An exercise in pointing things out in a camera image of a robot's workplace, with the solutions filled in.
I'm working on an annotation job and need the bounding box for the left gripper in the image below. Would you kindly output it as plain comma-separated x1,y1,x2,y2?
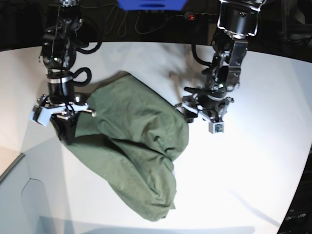
174,94,234,123

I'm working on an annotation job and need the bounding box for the green t-shirt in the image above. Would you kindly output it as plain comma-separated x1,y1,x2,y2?
66,73,189,222

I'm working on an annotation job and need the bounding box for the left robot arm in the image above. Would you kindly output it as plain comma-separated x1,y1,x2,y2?
175,0,266,124

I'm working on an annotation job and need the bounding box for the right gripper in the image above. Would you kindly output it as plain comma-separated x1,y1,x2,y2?
36,95,97,144

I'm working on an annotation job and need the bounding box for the grey cable loop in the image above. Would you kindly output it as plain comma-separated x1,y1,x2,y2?
101,4,130,39

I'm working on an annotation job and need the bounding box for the yellow cable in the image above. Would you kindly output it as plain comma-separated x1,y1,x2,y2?
134,12,159,35

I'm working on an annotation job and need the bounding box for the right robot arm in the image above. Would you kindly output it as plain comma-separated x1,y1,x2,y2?
30,0,101,145

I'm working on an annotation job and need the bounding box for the blue box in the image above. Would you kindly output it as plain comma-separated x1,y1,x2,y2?
117,0,187,11

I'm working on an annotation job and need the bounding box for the black power strip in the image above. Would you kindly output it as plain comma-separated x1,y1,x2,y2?
184,12,218,23

